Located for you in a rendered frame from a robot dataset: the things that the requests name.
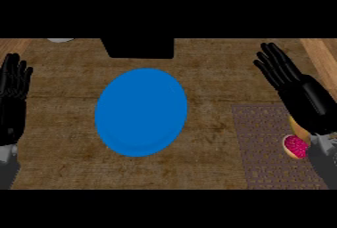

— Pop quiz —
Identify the pale wooden board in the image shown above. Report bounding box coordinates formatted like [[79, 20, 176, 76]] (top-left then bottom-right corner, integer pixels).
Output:
[[299, 37, 337, 103]]

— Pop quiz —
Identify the purple woven placemat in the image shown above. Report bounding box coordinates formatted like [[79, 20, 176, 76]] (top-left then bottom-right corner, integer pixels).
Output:
[[231, 103, 331, 191]]

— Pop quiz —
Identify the black appliance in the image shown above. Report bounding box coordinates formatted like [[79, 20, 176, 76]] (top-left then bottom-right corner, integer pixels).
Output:
[[101, 37, 176, 60]]

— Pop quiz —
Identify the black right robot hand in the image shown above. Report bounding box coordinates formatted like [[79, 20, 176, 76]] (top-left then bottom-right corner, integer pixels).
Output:
[[253, 42, 337, 136]]

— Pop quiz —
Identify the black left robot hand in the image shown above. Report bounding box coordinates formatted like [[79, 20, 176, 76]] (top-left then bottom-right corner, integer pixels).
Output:
[[0, 53, 34, 147]]

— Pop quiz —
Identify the blue plate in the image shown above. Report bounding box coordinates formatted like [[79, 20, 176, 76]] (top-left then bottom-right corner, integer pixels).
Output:
[[93, 68, 190, 158]]

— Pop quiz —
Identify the pale grey object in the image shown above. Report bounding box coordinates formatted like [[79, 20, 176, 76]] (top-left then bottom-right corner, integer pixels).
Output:
[[46, 37, 76, 44]]

